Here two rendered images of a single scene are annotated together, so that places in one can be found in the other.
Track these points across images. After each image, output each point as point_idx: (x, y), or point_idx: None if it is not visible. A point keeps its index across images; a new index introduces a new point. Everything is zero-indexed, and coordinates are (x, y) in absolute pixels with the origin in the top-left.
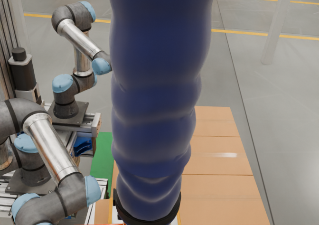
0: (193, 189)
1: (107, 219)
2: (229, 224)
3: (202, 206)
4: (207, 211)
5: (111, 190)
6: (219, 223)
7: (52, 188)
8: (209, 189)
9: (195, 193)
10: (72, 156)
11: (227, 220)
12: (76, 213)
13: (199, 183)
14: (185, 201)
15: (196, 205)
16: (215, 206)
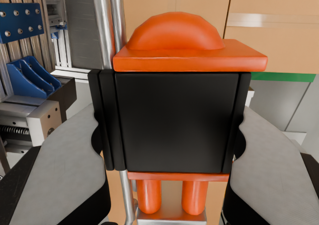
0: (272, 0)
1: (117, 177)
2: (297, 71)
3: (271, 40)
4: (275, 49)
5: (123, 0)
6: (284, 70)
7: (0, 172)
8: (302, 2)
9: (271, 12)
10: (2, 13)
11: (297, 66)
12: (75, 92)
13: None
14: (247, 30)
15: (262, 38)
16: (293, 40)
